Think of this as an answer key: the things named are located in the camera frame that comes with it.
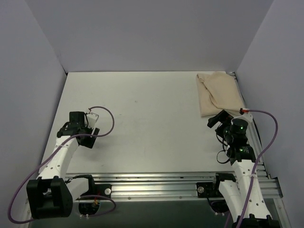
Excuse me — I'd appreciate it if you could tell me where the aluminium rail frame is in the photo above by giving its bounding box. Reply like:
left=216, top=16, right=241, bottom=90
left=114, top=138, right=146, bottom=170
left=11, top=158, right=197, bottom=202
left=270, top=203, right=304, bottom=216
left=65, top=165, right=282, bottom=227

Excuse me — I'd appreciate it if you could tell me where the right side aluminium rail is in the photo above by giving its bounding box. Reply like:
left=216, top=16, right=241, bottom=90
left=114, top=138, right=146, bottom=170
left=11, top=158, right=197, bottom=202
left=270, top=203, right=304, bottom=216
left=226, top=72, right=271, bottom=179

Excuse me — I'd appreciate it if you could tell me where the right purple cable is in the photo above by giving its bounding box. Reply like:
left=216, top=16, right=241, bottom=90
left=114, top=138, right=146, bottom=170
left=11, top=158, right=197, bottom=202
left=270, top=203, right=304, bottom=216
left=224, top=107, right=279, bottom=228

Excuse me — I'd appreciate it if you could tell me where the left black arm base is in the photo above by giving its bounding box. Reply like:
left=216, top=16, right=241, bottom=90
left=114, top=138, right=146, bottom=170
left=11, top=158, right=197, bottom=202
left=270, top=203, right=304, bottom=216
left=80, top=183, right=112, bottom=200

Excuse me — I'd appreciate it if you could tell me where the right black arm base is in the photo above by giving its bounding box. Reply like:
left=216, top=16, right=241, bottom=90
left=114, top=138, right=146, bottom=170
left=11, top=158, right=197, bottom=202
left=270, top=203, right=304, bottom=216
left=196, top=182, right=222, bottom=198

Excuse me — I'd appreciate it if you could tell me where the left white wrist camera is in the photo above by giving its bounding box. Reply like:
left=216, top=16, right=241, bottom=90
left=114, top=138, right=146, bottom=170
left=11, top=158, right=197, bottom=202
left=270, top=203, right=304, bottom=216
left=85, top=113, right=99, bottom=129

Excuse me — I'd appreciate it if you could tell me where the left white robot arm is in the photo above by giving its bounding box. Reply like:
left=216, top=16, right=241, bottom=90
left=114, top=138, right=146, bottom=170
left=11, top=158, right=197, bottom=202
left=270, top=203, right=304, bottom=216
left=26, top=112, right=100, bottom=219

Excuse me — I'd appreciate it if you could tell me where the black loop cable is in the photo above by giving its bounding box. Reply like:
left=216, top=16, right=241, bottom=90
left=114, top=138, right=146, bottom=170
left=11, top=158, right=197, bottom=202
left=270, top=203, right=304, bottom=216
left=215, top=128, right=234, bottom=164

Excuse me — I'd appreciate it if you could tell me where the beige cloth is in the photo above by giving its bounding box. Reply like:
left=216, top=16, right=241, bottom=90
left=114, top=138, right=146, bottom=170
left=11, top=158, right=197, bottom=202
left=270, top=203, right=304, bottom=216
left=196, top=72, right=245, bottom=117

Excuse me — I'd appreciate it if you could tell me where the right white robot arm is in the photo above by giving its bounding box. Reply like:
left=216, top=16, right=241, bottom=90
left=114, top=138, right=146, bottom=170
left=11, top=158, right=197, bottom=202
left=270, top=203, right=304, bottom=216
left=207, top=109, right=280, bottom=228

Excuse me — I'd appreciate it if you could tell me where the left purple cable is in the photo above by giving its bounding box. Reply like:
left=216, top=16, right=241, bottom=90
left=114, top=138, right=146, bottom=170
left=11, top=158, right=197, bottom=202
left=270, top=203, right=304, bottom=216
left=7, top=106, right=117, bottom=224

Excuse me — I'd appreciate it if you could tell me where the purple cable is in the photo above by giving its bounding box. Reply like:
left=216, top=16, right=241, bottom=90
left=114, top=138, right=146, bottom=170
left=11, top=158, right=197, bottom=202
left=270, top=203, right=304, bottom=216
left=224, top=107, right=279, bottom=228
left=7, top=106, right=117, bottom=224

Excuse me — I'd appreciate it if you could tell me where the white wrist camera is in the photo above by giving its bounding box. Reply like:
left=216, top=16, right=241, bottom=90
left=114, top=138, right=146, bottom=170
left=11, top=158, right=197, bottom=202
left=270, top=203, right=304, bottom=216
left=85, top=113, right=99, bottom=129
left=238, top=113, right=253, bottom=124

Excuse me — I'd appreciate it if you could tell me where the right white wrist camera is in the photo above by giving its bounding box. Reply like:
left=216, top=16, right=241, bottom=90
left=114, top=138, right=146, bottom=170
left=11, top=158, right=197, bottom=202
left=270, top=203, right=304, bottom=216
left=238, top=113, right=253, bottom=124

